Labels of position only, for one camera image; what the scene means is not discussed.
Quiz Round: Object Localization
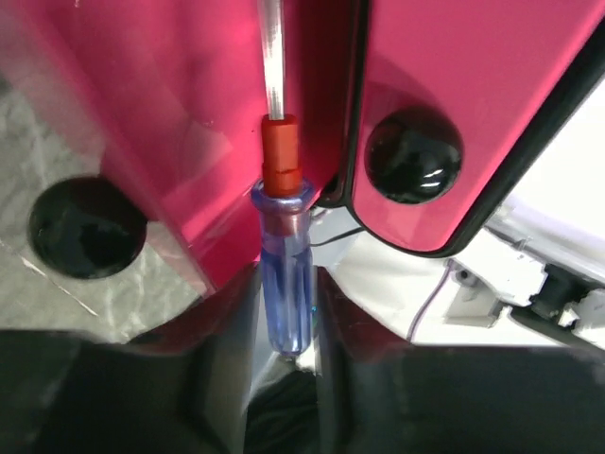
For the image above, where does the pink top drawer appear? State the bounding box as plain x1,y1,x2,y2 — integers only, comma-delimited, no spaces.
347,1,604,256

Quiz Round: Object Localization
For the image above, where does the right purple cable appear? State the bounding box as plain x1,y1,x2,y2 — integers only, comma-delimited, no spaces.
406,269,450,341

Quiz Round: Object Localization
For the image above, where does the pink drawer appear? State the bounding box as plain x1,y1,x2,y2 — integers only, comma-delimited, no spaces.
347,1,604,256
0,0,355,294

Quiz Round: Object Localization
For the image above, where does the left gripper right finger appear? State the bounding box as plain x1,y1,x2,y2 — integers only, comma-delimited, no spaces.
316,269,604,453

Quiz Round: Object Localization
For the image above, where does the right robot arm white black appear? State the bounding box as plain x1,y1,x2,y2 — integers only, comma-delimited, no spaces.
311,87,604,345

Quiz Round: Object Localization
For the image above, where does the blue red screwdriver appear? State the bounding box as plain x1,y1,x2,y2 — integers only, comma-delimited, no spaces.
251,1,314,357

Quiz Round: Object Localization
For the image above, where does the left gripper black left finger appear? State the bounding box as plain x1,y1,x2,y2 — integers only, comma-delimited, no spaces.
1,265,260,453

